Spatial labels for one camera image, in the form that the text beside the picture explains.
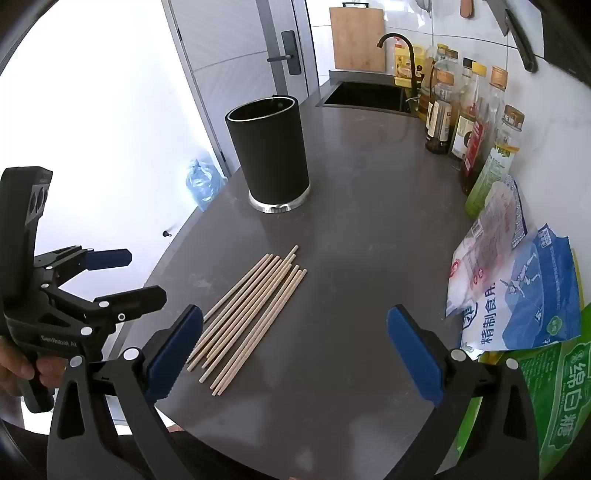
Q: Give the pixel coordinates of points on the person's left hand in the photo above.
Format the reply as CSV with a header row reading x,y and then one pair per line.
x,y
14,364

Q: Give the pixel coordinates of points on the yellow packet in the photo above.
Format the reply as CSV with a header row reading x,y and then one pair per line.
x,y
577,277

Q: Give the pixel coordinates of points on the blue and white salt bag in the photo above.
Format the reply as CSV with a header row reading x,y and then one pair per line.
x,y
531,300

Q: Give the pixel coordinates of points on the small chrome tap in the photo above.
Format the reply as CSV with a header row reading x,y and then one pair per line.
x,y
412,98

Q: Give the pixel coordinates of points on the bundle of wooden chopsticks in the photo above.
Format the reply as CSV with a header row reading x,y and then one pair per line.
x,y
251,318

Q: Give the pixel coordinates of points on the blue water bottle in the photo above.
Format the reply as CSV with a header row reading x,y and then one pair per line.
x,y
203,184

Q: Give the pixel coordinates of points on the yellow box by sink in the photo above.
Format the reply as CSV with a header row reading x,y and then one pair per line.
x,y
405,64

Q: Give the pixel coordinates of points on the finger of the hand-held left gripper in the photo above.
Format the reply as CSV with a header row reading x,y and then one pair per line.
x,y
108,259
138,299

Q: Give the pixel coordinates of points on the small yellow cap bottle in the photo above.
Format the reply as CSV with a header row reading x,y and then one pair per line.
x,y
442,47

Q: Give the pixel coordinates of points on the red label sauce bottle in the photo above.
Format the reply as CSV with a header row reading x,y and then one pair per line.
x,y
475,152

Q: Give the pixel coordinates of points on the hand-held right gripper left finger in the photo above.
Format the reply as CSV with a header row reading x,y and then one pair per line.
x,y
173,350

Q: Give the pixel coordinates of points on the white and pink bag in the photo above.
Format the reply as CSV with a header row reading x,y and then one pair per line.
x,y
489,240

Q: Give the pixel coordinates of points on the green sugar bag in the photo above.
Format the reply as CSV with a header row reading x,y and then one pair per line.
x,y
563,397

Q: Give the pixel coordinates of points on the grey door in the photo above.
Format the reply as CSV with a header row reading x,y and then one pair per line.
x,y
240,92

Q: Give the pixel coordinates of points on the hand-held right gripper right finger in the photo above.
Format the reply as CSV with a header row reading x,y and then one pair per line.
x,y
415,355

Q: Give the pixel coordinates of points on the orange cap clear bottle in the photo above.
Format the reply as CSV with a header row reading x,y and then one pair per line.
x,y
498,78

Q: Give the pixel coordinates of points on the black kitchen sink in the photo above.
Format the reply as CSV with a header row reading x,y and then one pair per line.
x,y
364,97

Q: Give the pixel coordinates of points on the black cylindrical utensil holder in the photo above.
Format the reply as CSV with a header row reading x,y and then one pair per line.
x,y
270,157

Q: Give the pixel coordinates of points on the wooden cutting board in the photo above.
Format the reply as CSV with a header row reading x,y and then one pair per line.
x,y
358,41

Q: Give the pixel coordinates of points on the dark soy sauce bottle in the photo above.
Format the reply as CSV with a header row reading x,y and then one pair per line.
x,y
441,115

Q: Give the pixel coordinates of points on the black curved faucet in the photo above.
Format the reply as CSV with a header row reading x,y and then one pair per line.
x,y
392,35

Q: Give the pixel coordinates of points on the black cap sauce bottle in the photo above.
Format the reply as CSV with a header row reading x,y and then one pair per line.
x,y
464,134

